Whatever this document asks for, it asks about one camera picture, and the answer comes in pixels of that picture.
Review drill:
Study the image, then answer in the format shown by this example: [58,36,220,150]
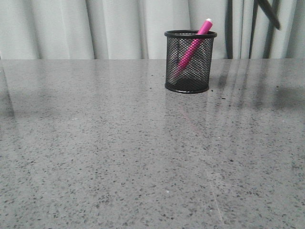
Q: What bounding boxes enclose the pink highlighter pen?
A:
[174,18,213,79]

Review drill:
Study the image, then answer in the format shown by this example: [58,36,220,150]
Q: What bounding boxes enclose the grey orange scissors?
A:
[256,0,281,30]

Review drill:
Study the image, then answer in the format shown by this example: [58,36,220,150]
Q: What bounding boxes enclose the black mesh pen holder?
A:
[164,30,217,94]

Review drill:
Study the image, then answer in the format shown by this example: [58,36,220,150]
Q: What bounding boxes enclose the grey curtain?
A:
[0,0,305,59]

